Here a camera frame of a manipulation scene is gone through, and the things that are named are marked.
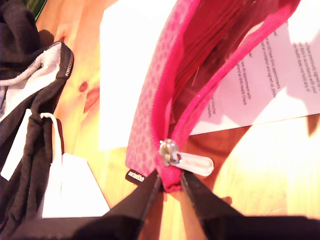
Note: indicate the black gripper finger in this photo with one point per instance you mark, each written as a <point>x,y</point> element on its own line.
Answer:
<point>140,200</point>
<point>207,202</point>

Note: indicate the silver zipper pull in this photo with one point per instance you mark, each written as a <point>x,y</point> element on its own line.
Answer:
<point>195,163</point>

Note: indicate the red zip pouch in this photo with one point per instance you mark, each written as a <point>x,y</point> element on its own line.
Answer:
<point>147,100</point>

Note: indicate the silver green Canagan bag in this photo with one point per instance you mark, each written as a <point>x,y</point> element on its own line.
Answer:
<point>37,7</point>

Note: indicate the white LeRobot paper sheet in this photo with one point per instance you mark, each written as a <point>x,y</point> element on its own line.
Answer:
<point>75,190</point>

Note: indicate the black grey hooded jacket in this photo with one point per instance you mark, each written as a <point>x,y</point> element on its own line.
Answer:
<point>25,150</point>

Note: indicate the white printed letter sheet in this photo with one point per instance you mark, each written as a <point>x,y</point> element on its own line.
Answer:
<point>120,75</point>

